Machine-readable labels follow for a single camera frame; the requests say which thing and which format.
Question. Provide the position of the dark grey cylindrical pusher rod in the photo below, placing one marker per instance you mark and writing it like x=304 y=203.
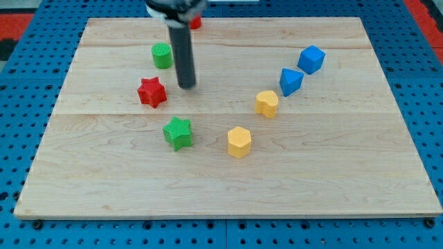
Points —
x=181 y=42

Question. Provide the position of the red block behind arm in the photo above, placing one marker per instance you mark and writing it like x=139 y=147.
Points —
x=196 y=22

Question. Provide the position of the red star block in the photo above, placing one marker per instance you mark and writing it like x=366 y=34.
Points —
x=152 y=92

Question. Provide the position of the green star block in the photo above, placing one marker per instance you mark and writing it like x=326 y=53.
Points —
x=178 y=133

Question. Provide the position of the yellow hexagon block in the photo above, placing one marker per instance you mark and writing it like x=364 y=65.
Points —
x=239 y=142

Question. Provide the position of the green cylinder block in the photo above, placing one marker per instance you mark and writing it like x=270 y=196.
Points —
x=162 y=55

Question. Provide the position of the yellow heart block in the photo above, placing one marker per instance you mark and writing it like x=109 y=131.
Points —
x=266 y=103

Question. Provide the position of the blue triangle block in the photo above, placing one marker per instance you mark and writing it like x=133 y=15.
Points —
x=290 y=81

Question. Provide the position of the blue cube block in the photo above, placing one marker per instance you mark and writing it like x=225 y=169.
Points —
x=311 y=59

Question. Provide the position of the wooden board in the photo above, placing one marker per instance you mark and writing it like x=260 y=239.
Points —
x=337 y=147

